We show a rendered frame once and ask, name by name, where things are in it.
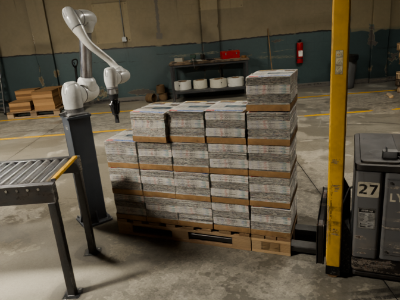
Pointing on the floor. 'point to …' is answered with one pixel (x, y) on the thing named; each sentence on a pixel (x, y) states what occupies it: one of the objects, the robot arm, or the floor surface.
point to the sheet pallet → (36, 102)
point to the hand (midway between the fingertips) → (116, 118)
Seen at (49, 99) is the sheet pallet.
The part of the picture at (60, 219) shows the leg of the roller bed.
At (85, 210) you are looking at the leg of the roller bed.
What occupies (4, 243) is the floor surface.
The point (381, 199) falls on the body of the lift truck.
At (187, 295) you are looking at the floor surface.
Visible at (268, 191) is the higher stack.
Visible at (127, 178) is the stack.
